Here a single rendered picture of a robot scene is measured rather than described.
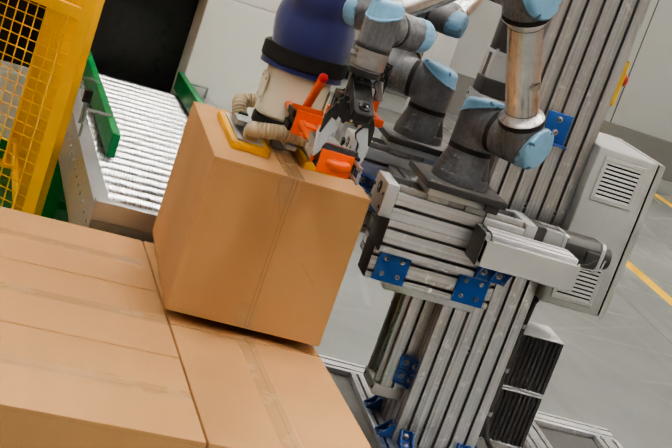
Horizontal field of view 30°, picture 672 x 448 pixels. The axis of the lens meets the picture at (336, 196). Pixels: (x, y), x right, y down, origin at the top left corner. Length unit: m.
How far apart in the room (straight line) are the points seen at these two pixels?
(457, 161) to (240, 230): 0.61
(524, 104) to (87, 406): 1.30
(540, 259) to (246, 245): 0.76
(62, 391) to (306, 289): 0.78
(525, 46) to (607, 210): 0.71
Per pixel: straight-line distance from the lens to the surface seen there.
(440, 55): 6.78
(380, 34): 2.63
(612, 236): 3.59
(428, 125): 3.71
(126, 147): 4.66
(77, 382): 2.62
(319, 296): 3.10
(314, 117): 2.98
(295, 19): 3.15
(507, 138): 3.16
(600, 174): 3.52
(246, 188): 2.99
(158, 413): 2.59
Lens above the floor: 1.61
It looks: 12 degrees down
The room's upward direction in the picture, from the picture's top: 19 degrees clockwise
